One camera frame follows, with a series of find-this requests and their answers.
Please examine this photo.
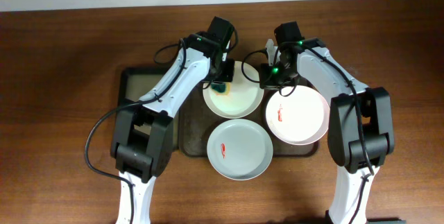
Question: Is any pinkish white plate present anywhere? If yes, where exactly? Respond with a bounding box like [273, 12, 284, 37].
[265, 85, 330, 146]

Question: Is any green yellow sponge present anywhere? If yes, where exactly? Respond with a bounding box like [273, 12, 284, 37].
[210, 83, 231, 96]

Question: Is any light grey plate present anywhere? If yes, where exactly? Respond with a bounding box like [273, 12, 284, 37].
[207, 119, 273, 181]

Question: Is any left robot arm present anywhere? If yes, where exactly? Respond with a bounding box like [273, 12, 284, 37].
[110, 17, 237, 223]

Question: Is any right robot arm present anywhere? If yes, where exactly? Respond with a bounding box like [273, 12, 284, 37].
[259, 21, 395, 223]

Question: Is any large brown serving tray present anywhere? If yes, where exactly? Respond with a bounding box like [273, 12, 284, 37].
[178, 83, 319, 158]

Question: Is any small black water tray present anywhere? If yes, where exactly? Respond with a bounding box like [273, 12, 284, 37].
[117, 67, 179, 151]

